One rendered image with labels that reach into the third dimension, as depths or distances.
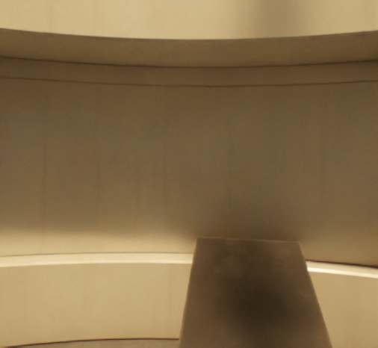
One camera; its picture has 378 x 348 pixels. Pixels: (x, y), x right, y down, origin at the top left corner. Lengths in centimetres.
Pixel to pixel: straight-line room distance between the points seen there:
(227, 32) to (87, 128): 25
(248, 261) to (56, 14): 40
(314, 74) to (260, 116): 10
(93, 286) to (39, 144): 22
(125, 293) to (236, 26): 39
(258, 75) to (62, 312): 45
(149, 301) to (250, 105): 33
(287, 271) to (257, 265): 4
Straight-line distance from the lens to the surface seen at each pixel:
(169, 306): 48
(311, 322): 37
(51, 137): 49
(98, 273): 47
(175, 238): 48
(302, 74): 49
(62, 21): 42
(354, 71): 50
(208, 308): 37
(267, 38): 40
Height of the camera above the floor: 26
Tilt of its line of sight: 1 degrees up
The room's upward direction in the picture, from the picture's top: 1 degrees clockwise
